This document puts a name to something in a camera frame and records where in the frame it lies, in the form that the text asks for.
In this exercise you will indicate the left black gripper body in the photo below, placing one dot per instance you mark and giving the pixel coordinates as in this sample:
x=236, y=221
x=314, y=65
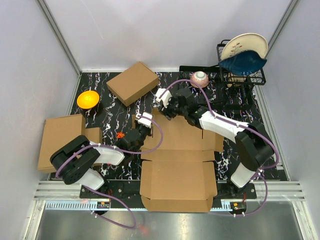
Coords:
x=143, y=132

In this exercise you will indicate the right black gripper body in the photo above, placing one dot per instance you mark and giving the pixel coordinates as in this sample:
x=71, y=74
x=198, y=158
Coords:
x=173, y=109

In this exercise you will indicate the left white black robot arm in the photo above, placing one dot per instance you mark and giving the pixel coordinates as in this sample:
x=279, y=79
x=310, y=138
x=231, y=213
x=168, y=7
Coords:
x=73, y=162

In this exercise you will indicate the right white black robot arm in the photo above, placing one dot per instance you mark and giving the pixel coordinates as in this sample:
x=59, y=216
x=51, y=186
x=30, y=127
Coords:
x=251, y=139

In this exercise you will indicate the small cardboard box left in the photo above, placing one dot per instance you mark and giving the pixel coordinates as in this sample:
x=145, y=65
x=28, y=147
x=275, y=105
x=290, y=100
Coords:
x=93, y=134

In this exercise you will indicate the closed cardboard box back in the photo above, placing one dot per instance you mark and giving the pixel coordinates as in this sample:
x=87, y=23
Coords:
x=133, y=83

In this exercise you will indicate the large cardboard box left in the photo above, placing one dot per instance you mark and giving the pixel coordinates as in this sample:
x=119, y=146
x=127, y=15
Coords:
x=57, y=133

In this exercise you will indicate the small orange red toy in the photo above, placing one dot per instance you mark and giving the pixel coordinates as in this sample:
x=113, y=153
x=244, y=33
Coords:
x=120, y=135

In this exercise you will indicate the pink patterned bowl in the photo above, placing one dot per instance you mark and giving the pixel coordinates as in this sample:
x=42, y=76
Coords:
x=199, y=79

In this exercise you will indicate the beige cup in rack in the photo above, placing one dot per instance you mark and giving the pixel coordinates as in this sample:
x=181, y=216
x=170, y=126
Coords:
x=234, y=81

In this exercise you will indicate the orange bowl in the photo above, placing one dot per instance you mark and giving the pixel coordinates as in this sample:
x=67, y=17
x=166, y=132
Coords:
x=88, y=99

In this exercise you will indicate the blue leaf plate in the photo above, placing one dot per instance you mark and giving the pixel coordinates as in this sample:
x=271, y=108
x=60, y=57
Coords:
x=244, y=63

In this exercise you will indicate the cream floral plate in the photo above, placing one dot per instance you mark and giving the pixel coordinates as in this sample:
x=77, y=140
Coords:
x=245, y=42

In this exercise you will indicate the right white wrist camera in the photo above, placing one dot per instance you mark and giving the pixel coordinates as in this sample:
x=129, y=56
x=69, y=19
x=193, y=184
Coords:
x=163, y=96

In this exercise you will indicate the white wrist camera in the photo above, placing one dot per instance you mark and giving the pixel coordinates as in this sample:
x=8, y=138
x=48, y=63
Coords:
x=163, y=96
x=144, y=119

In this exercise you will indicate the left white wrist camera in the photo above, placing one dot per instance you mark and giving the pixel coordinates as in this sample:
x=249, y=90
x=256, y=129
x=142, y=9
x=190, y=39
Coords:
x=144, y=119

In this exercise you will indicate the black wire dish rack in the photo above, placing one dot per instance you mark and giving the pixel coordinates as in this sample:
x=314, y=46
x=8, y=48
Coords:
x=235, y=98

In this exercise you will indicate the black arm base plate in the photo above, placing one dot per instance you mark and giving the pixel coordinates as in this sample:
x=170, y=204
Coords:
x=191, y=190

